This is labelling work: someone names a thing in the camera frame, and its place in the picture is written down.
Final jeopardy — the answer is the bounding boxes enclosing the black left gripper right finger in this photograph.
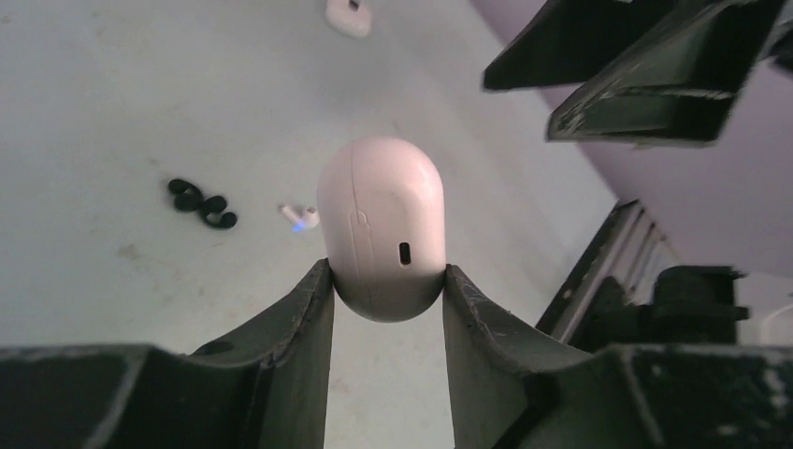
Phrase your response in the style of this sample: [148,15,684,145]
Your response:
[442,265,792,448]

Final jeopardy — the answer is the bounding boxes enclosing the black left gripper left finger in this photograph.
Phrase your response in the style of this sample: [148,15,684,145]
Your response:
[1,259,334,448]

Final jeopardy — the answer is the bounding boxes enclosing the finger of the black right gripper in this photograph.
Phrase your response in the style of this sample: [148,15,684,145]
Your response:
[482,0,675,91]
[546,1,786,146]

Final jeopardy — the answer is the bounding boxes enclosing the white oval charging case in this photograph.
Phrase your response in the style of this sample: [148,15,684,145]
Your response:
[316,137,447,323]

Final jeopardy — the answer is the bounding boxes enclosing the white stem earbud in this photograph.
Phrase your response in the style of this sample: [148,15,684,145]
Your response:
[279,204,320,232]

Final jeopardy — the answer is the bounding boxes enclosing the black clip earbud lower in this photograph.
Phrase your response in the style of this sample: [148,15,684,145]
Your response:
[198,196,238,230]

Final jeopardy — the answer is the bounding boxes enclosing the black clip earbud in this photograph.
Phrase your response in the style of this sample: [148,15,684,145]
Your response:
[167,178,204,212]
[198,196,238,230]

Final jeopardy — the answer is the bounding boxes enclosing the black clip earbud upper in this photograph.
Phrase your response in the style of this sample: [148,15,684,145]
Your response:
[167,178,204,212]

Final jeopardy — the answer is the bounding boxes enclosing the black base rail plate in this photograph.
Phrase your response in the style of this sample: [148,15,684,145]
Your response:
[536,201,751,353]

